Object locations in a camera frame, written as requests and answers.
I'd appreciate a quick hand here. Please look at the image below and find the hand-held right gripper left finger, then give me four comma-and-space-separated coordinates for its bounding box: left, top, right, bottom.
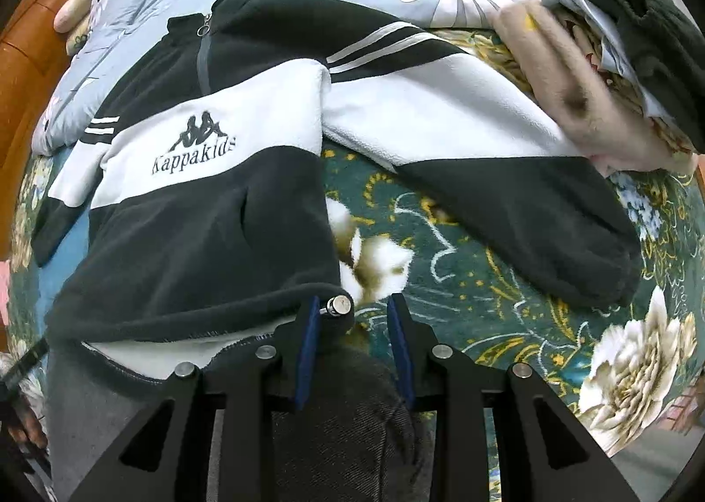
69, 293, 356, 502

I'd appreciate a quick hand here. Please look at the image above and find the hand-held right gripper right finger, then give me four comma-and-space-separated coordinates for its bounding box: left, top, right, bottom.
386, 293, 629, 502

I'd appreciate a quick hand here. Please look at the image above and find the black and white fleece jacket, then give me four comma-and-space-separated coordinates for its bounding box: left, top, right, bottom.
33, 0, 645, 387

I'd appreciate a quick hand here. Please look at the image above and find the stack of folded clothes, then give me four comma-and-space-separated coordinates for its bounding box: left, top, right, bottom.
493, 0, 692, 175

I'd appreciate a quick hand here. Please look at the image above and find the teal floral bed sheet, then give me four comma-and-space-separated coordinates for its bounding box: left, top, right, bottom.
5, 28, 705, 459

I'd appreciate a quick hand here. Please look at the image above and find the wooden headboard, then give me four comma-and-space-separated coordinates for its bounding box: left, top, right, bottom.
0, 0, 94, 260

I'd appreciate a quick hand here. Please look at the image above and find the floral patterned cloth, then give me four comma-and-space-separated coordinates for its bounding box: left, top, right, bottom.
556, 11, 695, 156

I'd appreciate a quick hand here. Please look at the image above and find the pale pillow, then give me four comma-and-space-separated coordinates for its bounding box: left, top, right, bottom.
53, 0, 103, 34

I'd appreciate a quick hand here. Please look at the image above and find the dark green garment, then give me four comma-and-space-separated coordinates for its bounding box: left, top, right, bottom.
548, 0, 705, 153

